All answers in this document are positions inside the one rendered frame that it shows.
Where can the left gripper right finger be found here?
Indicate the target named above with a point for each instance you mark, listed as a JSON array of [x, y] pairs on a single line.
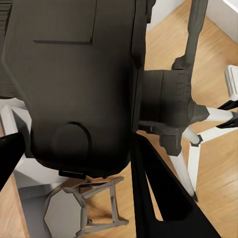
[[182, 217]]

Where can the nightstand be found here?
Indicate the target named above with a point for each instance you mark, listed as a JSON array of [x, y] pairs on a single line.
[[224, 13]]

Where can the camera tripod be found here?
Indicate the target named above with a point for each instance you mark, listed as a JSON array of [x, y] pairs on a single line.
[[167, 108]]

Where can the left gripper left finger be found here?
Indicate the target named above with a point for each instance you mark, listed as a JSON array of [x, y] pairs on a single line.
[[12, 147]]

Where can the taboret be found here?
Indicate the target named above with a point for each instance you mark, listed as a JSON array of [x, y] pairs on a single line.
[[65, 212]]

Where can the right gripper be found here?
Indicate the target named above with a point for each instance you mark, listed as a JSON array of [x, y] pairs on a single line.
[[228, 106]]

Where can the desk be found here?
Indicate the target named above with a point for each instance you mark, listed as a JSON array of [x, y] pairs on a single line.
[[29, 178]]

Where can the digital camera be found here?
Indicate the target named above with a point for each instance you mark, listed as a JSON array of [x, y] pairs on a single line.
[[78, 65]]

